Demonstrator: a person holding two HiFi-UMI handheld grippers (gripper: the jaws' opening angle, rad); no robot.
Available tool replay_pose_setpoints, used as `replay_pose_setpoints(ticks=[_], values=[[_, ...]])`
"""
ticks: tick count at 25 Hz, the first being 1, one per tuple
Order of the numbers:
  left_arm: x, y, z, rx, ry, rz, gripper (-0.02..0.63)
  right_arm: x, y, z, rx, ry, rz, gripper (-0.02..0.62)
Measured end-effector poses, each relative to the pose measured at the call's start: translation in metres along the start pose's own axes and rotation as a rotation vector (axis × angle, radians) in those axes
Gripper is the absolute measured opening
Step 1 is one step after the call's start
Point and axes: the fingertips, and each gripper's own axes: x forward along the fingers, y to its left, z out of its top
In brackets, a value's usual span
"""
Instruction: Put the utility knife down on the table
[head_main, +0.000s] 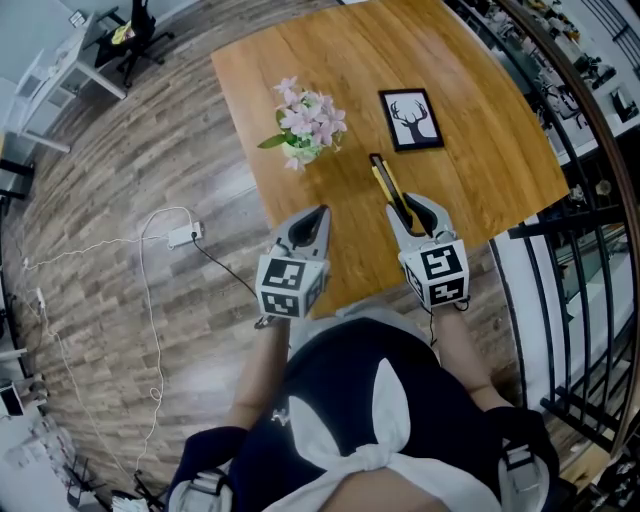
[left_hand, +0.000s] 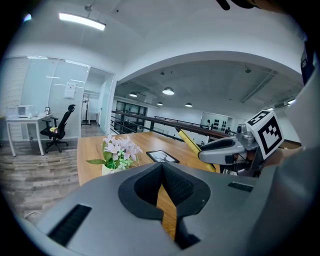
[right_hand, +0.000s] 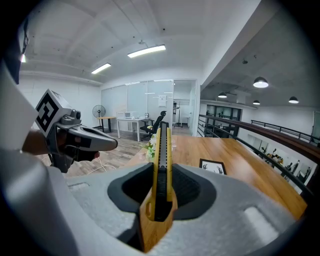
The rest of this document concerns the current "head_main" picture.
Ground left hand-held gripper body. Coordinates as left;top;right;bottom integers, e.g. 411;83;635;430
255;239;331;320

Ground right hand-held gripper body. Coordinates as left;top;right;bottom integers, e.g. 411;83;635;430
397;237;471;311

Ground yellow black utility knife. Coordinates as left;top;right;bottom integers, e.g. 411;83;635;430
369;152;415;227

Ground person's right forearm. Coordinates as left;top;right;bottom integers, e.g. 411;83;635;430
433;304;515;415

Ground person's left forearm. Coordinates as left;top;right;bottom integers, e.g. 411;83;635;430
224;314;294;437

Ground wooden table with white legs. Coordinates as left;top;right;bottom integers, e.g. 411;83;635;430
210;0;572;321

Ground grey shorts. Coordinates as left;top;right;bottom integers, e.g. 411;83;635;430
288;301;427;352

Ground white power strip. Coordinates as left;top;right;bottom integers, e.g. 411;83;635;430
166;220;207;250

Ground black framed deer picture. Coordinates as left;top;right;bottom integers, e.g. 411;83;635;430
377;87;446;153

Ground pink flowers in white pot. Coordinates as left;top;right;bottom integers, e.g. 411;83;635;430
256;75;349;174

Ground navy top with white bow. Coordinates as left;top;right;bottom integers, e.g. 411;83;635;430
167;317;562;512

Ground black railing with wooden handrail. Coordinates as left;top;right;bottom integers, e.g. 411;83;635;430
443;0;640;457

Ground black office chair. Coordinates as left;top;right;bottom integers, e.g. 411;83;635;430
93;0;177;89

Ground black folding stand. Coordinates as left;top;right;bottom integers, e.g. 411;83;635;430
64;457;169;512

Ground white desk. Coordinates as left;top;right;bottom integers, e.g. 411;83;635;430
13;11;129;154

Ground black power cable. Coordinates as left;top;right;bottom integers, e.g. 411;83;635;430
191;237;262;302

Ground long white looped cable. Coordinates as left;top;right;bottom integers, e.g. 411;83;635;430
133;205;202;474

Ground white cable with adapters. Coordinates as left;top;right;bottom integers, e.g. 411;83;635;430
19;233;172;482

